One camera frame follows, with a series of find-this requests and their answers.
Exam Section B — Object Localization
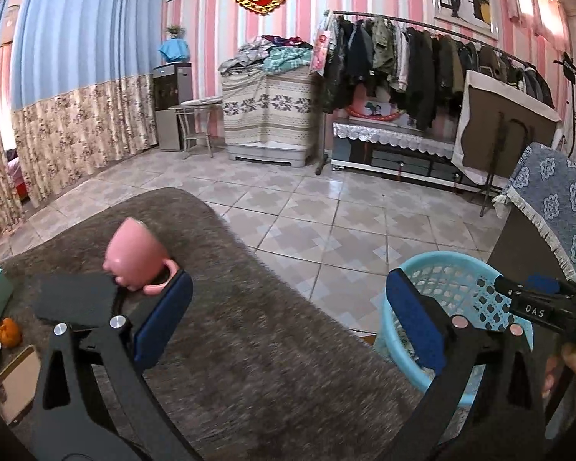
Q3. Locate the dark wooden cabinet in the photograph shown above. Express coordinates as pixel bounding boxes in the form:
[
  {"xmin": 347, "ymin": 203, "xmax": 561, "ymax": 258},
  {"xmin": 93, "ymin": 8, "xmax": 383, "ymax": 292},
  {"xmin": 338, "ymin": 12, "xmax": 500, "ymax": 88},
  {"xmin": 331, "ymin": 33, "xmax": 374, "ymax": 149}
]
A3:
[{"xmin": 487, "ymin": 197, "xmax": 576, "ymax": 289}]

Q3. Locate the orange fruit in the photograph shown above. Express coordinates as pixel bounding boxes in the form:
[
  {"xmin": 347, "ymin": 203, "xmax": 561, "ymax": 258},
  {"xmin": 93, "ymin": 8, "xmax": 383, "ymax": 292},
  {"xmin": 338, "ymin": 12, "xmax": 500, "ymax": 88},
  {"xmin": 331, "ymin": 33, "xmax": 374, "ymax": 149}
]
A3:
[{"xmin": 0, "ymin": 318, "xmax": 22, "ymax": 348}]

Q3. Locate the black wall fixture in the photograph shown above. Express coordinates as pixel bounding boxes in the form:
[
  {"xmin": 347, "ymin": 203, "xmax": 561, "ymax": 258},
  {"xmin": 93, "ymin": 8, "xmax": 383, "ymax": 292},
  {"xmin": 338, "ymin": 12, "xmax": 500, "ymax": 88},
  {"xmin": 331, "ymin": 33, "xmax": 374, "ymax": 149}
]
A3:
[{"xmin": 553, "ymin": 52, "xmax": 576, "ymax": 154}]

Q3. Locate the blue floral fringed cloth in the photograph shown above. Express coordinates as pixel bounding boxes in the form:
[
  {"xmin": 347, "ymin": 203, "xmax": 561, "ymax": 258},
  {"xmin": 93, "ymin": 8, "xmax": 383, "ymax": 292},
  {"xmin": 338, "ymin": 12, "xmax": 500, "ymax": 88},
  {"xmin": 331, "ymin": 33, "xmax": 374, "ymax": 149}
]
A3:
[{"xmin": 492, "ymin": 143, "xmax": 576, "ymax": 282}]

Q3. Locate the cabinet under patterned cloth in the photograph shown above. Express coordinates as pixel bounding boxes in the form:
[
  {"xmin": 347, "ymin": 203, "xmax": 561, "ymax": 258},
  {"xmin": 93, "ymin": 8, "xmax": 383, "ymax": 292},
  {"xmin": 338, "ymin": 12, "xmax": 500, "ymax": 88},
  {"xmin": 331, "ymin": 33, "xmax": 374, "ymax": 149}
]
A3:
[{"xmin": 221, "ymin": 68, "xmax": 318, "ymax": 169}]

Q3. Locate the pink hanging bag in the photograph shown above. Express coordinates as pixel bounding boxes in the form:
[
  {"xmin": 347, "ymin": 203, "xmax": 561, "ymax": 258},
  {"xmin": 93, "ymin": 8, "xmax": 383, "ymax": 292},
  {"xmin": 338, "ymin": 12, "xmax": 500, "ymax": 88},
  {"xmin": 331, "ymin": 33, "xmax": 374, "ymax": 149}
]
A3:
[{"xmin": 310, "ymin": 26, "xmax": 332, "ymax": 78}]

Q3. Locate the pink pig mug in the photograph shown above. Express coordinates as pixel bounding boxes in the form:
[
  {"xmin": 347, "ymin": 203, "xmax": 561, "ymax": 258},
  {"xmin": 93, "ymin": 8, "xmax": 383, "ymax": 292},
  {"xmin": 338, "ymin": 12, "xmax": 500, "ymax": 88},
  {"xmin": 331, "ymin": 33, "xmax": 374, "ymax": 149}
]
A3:
[{"xmin": 103, "ymin": 217, "xmax": 179, "ymax": 297}]

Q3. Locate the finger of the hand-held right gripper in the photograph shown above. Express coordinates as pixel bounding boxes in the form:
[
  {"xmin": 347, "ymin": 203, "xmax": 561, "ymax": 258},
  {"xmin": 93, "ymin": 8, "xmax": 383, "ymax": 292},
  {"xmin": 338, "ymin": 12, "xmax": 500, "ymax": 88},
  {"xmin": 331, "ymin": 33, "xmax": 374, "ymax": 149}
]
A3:
[
  {"xmin": 509, "ymin": 297, "xmax": 576, "ymax": 336},
  {"xmin": 493, "ymin": 274, "xmax": 576, "ymax": 299}
]

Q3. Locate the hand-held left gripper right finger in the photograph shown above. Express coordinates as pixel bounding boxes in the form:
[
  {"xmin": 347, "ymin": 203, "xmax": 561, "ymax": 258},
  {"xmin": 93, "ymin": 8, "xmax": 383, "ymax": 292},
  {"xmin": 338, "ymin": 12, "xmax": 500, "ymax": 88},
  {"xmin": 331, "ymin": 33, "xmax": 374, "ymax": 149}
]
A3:
[{"xmin": 386, "ymin": 269, "xmax": 548, "ymax": 461}]

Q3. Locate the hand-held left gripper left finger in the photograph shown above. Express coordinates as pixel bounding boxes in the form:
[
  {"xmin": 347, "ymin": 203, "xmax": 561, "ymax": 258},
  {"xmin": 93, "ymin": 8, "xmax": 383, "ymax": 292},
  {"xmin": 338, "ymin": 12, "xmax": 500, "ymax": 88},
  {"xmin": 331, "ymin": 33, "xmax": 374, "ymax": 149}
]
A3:
[{"xmin": 31, "ymin": 271, "xmax": 194, "ymax": 461}]

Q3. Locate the blue cloth cover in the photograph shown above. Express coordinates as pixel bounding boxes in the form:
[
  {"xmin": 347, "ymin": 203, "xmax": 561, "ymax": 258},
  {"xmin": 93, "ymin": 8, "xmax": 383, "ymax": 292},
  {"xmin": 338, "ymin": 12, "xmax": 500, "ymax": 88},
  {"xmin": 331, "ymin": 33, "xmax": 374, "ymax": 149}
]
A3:
[{"xmin": 159, "ymin": 39, "xmax": 192, "ymax": 64}]

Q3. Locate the pile of clothes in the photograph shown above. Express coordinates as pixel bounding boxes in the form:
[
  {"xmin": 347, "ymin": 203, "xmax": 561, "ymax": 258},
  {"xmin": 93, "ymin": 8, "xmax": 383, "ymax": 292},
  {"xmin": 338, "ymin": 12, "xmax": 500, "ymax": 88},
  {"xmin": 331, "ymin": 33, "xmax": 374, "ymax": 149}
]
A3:
[{"xmin": 219, "ymin": 35, "xmax": 314, "ymax": 76}]

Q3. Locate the metal clothes rack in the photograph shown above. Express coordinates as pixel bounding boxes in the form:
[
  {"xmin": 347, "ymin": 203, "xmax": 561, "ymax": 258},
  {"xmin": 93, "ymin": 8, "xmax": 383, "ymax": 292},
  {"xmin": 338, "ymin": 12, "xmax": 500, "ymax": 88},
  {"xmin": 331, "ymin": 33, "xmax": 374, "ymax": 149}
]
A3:
[{"xmin": 315, "ymin": 10, "xmax": 558, "ymax": 176}]

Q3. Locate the grey water dispenser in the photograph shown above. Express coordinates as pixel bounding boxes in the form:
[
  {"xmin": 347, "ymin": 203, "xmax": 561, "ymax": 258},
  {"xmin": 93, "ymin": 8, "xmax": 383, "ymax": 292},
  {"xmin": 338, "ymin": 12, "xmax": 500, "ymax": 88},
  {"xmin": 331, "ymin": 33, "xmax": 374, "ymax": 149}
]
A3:
[{"xmin": 152, "ymin": 62, "xmax": 193, "ymax": 152}]

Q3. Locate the folded brown table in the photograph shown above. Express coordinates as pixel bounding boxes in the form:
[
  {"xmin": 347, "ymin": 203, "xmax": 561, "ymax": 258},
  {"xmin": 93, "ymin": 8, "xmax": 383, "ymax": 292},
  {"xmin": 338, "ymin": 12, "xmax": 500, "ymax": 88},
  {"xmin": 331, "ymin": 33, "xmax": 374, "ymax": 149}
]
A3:
[{"xmin": 451, "ymin": 70, "xmax": 564, "ymax": 217}]

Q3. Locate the row of hanging clothes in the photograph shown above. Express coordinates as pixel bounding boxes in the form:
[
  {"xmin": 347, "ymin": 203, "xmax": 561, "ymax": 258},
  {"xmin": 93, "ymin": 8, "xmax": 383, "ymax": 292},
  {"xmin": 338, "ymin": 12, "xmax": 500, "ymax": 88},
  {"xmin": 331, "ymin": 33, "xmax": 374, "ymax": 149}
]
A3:
[{"xmin": 323, "ymin": 14, "xmax": 555, "ymax": 130}]

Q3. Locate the light blue plastic basket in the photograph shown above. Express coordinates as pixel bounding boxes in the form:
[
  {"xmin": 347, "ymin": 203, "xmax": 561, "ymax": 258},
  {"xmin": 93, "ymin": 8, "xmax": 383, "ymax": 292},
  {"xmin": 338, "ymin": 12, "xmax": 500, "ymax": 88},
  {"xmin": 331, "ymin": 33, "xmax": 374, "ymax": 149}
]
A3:
[{"xmin": 374, "ymin": 251, "xmax": 533, "ymax": 406}]

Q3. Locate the colourful toy box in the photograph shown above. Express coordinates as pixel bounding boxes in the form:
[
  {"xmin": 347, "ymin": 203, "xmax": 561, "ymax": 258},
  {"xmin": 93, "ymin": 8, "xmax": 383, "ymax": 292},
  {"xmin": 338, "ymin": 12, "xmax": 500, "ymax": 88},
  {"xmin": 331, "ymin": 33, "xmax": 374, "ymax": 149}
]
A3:
[{"xmin": 348, "ymin": 98, "xmax": 409, "ymax": 128}]

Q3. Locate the white lace cloth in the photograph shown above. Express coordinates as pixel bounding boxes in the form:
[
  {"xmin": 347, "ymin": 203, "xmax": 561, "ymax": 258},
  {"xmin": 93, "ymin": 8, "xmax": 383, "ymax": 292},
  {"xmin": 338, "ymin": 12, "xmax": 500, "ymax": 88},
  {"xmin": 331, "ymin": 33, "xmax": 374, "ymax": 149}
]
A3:
[{"xmin": 333, "ymin": 122, "xmax": 457, "ymax": 159}]

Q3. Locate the low media stand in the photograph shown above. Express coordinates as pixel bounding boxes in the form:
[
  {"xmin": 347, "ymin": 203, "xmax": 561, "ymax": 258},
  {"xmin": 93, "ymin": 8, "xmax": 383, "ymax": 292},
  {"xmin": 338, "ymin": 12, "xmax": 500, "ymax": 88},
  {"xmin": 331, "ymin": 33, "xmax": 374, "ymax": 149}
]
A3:
[{"xmin": 330, "ymin": 122, "xmax": 462, "ymax": 188}]

